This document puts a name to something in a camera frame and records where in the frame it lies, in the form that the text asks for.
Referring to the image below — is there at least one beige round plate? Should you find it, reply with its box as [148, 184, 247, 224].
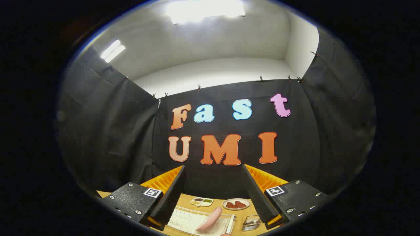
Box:
[222, 198, 251, 210]

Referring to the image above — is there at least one white wire dish rack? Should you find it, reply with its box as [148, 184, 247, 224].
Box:
[167, 206, 236, 235]

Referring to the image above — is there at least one metal wire basket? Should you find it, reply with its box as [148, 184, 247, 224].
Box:
[242, 215, 262, 231]

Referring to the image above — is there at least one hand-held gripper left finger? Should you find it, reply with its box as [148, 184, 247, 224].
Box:
[97, 165, 187, 231]

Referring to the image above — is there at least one small ceiling light panel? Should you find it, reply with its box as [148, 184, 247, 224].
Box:
[100, 39, 126, 63]

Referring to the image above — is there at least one white divided dish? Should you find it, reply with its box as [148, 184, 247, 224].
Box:
[190, 197, 214, 207]

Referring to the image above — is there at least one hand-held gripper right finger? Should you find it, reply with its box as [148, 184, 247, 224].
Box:
[242, 164, 330, 230]

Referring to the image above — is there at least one pink plate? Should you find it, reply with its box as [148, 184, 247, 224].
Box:
[196, 206, 223, 232]

